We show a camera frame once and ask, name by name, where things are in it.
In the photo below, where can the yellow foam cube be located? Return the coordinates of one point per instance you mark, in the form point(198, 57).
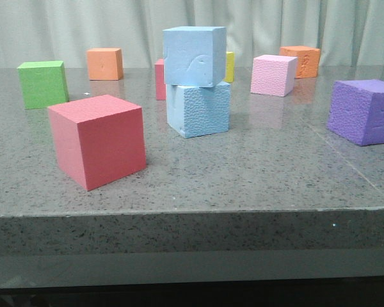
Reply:
point(229, 71)

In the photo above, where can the grey-green curtain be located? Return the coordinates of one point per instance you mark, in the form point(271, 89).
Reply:
point(347, 32)

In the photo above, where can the purple foam cube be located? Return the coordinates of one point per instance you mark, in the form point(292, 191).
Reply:
point(357, 111)

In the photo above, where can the green foam cube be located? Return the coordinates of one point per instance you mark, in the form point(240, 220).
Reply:
point(43, 83)

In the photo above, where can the left orange foam cube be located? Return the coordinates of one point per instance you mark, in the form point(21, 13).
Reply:
point(105, 64)

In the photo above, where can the light pink foam cube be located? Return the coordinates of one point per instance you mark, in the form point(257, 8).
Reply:
point(273, 75)

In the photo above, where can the orange foam cube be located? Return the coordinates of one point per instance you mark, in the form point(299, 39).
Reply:
point(105, 64)
point(308, 59)

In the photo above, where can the textured light blue foam cube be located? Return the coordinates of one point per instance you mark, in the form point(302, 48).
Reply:
point(197, 111)

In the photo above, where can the right orange foam cube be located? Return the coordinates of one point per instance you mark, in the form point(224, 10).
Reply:
point(308, 59)

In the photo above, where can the large red foam cube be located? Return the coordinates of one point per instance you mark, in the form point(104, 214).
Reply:
point(98, 140)

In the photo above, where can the smooth light blue foam cube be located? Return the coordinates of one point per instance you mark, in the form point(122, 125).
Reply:
point(194, 55)

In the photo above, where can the small red foam cube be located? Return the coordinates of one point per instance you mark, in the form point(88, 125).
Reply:
point(159, 80)

